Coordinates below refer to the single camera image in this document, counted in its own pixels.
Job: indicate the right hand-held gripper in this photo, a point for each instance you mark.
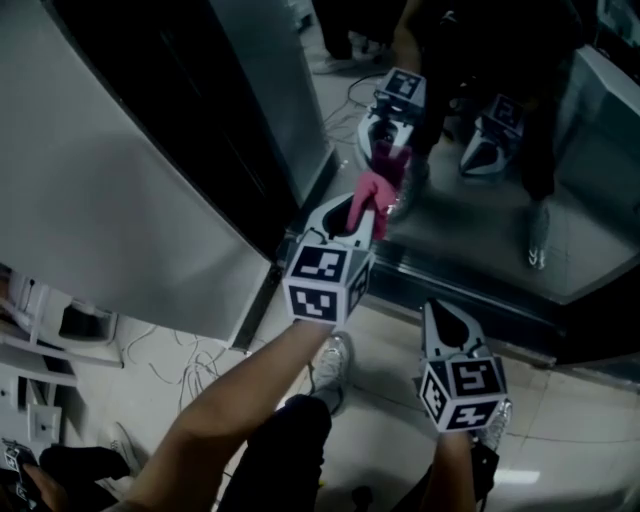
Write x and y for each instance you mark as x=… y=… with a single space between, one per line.
x=472 y=377

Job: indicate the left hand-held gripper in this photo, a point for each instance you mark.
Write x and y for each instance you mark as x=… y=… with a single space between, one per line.
x=312 y=302

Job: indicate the pink cloth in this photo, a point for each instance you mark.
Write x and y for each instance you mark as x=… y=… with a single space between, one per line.
x=367 y=195

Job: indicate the clear window glass pane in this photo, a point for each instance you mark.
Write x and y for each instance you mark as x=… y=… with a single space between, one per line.
x=475 y=225

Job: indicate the person's right forearm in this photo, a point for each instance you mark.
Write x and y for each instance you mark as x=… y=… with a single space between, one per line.
x=455 y=470

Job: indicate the person's left forearm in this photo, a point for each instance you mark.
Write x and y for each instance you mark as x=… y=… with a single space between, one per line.
x=225 y=415

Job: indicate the person's right silver sneaker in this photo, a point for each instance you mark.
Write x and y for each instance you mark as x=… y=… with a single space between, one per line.
x=497 y=425

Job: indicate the person's silver sneaker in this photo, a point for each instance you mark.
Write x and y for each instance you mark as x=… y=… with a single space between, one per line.
x=331 y=370
x=497 y=425

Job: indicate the person's left silver sneaker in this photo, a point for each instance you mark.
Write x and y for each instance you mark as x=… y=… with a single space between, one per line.
x=331 y=370

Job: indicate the person's black trousers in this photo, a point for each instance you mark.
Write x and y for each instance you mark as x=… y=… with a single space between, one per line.
x=290 y=450

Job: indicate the white shelf unit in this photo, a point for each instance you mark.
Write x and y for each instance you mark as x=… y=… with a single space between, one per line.
x=30 y=340

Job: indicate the white socket plate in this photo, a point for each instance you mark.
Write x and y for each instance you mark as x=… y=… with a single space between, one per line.
x=45 y=425

